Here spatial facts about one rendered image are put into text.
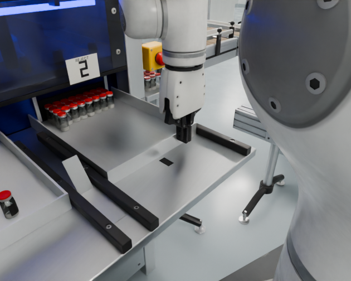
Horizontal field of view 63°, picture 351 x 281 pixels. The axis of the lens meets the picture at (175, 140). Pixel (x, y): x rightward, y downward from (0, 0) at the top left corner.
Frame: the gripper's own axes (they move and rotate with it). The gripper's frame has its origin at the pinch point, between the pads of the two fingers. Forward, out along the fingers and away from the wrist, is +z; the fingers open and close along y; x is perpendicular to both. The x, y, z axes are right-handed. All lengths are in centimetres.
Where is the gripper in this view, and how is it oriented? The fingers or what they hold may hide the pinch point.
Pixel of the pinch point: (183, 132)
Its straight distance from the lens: 64.0
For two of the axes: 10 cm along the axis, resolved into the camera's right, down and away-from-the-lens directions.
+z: 0.1, 8.6, 5.1
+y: -6.9, 3.7, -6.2
